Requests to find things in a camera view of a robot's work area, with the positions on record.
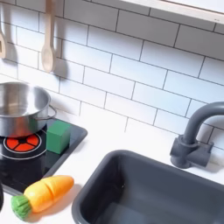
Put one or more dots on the orange toy carrot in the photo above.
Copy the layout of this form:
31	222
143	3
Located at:
46	192

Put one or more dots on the black stove top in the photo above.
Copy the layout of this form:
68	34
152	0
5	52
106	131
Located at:
26	166

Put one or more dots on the green block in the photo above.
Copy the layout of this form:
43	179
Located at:
57	137

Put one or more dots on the white shelf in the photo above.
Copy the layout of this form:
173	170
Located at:
186	8

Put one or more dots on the grey tap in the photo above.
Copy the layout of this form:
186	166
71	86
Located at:
189	145

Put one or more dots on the grey sink basin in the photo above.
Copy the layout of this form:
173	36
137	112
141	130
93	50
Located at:
151	192

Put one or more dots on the wooden spoon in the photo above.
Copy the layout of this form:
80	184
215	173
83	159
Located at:
48	55

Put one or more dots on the wooden spatula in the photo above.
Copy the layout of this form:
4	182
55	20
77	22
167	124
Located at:
2	43

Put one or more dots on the steel pot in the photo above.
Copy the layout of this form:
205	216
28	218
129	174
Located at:
20	108

